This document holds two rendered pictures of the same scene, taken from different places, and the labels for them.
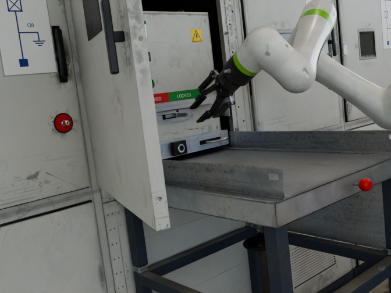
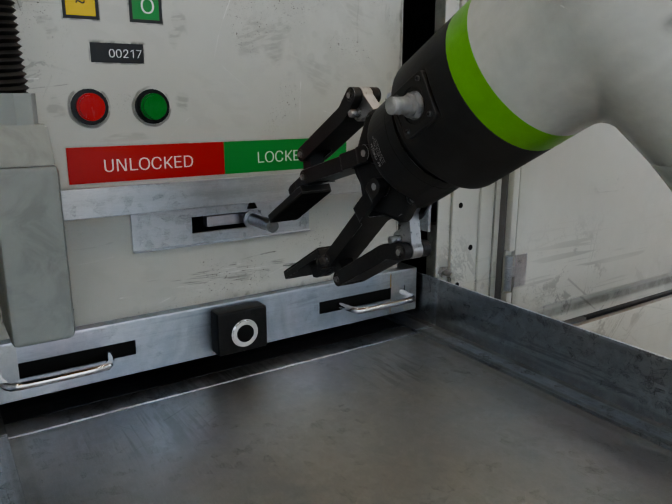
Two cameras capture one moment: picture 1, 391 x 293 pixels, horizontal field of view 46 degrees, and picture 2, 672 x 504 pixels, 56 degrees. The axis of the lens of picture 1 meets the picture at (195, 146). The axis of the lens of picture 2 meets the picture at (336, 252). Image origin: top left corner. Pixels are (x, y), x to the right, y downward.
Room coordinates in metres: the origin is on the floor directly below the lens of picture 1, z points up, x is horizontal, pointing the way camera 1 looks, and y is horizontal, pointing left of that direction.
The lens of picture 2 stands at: (1.02, -0.13, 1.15)
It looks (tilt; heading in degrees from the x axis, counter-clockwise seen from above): 14 degrees down; 7
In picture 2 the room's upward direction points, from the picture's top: straight up
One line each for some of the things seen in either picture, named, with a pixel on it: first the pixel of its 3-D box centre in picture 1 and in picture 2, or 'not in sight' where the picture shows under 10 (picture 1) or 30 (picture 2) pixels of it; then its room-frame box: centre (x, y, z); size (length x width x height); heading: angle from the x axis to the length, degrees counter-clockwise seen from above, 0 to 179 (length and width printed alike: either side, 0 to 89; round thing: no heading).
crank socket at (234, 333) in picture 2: (179, 147); (240, 328); (1.67, 0.06, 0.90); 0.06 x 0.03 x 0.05; 130
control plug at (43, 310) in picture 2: not in sight; (26, 231); (1.50, 0.19, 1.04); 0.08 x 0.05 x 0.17; 40
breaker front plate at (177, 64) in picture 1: (167, 79); (222, 97); (1.69, 0.07, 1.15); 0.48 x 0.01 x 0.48; 130
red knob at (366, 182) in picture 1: (362, 184); not in sight; (1.12, -0.40, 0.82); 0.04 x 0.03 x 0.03; 40
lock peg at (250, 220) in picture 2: (181, 112); (260, 214); (1.69, 0.04, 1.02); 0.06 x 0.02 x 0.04; 40
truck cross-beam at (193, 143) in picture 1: (173, 147); (226, 319); (1.70, 0.08, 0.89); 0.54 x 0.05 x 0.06; 130
